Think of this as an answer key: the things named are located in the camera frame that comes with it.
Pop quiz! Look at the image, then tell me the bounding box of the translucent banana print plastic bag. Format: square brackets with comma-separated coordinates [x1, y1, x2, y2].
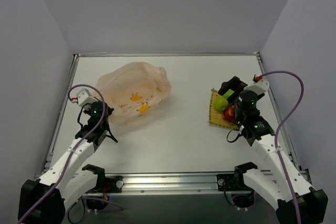
[96, 62, 172, 123]

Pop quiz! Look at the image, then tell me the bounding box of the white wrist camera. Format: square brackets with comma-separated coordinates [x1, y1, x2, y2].
[71, 88, 97, 108]
[244, 75, 270, 95]

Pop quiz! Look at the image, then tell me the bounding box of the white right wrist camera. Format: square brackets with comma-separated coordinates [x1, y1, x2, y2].
[244, 75, 270, 95]

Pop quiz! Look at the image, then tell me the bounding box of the aluminium table frame rail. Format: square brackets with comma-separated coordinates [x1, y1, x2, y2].
[27, 52, 314, 224]

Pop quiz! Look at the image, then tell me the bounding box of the green fake pear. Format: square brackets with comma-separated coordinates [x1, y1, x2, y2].
[214, 95, 229, 113]

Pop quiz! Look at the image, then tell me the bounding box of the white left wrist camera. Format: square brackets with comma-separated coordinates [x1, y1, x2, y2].
[71, 88, 97, 108]

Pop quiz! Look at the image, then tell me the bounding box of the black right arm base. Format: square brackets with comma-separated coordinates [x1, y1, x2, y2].
[216, 173, 261, 211]

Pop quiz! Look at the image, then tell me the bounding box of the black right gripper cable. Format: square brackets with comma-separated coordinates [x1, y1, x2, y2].
[226, 128, 245, 145]

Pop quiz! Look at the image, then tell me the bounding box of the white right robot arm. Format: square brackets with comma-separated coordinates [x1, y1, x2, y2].
[218, 76, 328, 223]

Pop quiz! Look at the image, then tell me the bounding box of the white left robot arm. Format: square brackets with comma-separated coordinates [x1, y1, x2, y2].
[18, 99, 113, 223]

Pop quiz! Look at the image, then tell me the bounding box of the yellow bamboo mat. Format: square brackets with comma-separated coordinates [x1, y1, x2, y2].
[208, 88, 238, 130]

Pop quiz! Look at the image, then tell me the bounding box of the red lychee bunch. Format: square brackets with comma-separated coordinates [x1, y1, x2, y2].
[222, 105, 236, 124]

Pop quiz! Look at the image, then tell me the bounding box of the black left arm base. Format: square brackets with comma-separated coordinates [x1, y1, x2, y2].
[85, 176, 123, 211]

